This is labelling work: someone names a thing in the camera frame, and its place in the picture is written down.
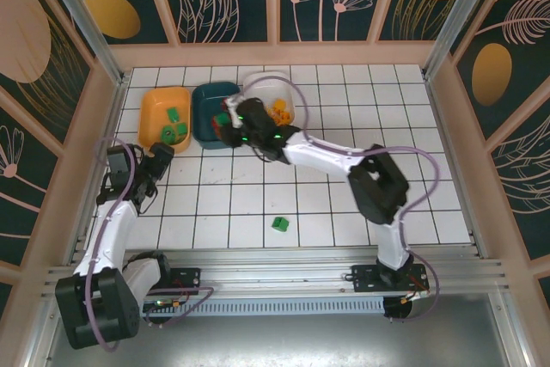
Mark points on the dark panel with feather outline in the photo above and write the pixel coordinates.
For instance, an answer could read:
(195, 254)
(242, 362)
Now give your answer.
(524, 186)

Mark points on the orange plastic bin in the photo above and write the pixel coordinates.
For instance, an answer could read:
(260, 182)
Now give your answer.
(154, 105)

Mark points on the teal plastic bin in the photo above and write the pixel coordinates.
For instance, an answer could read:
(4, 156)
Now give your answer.
(206, 100)

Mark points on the dark panel with orange oval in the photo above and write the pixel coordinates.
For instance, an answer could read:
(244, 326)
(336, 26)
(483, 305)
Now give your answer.
(111, 14)

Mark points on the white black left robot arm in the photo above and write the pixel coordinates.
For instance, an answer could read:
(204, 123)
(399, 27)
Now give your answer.
(111, 234)

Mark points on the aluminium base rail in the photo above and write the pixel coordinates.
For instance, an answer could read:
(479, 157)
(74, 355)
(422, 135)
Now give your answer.
(279, 268)

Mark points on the dark panel orange oval feather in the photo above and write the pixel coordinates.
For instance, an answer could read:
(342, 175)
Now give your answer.
(515, 40)

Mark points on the red lego brick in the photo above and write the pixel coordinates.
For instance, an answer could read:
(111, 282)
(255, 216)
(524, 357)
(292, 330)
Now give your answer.
(216, 130)

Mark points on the green round lego piece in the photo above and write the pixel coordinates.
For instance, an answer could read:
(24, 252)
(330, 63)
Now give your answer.
(164, 135)

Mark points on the dark panel with flower outline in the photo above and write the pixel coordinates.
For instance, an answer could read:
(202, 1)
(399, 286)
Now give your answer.
(21, 195)

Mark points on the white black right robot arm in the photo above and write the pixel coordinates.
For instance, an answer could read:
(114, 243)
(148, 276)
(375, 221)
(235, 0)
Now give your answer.
(318, 156)

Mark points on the aluminium frame post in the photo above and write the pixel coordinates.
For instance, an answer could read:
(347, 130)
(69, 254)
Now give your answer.
(86, 23)
(455, 14)

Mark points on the aluminium table side rail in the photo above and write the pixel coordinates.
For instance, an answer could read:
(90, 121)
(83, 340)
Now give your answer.
(457, 169)
(103, 126)

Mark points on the small green lego brick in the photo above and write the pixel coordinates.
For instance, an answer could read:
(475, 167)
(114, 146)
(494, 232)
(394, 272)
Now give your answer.
(172, 113)

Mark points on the white plastic bin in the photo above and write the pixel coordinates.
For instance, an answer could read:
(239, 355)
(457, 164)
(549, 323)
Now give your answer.
(266, 85)

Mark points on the grey metal sheet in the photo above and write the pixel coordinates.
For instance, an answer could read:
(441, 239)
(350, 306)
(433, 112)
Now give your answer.
(275, 341)

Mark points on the red round lego piece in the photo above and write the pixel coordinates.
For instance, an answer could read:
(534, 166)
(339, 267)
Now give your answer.
(224, 105)

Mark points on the dark panel with pink oval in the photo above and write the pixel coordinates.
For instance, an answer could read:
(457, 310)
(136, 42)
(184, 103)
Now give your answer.
(26, 27)

